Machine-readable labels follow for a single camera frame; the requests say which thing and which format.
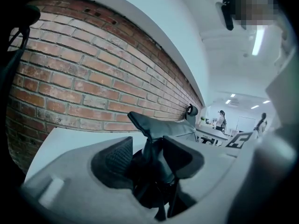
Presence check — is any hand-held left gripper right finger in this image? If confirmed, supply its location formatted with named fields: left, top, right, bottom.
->
left=163, top=135, right=238, bottom=219

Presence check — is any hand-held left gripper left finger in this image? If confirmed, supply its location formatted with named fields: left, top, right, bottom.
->
left=23, top=136, right=156, bottom=224

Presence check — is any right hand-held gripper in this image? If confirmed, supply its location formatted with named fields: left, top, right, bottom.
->
left=224, top=131, right=257, bottom=150

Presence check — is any dark grey cloth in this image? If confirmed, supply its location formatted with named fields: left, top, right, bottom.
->
left=127, top=111, right=199, bottom=222

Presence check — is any grey desk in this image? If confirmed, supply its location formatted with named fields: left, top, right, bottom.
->
left=195, top=122, right=235, bottom=141

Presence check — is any black office chair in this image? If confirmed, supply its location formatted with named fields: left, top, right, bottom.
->
left=185, top=103, right=199, bottom=126

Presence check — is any ceiling tube light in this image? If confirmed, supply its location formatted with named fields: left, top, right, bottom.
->
left=251, top=28, right=265, bottom=56

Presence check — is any person's head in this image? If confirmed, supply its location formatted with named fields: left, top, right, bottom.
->
left=233, top=0, right=281, bottom=30

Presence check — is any black head-worn camera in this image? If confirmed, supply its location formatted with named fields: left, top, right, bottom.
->
left=214, top=0, right=237, bottom=31

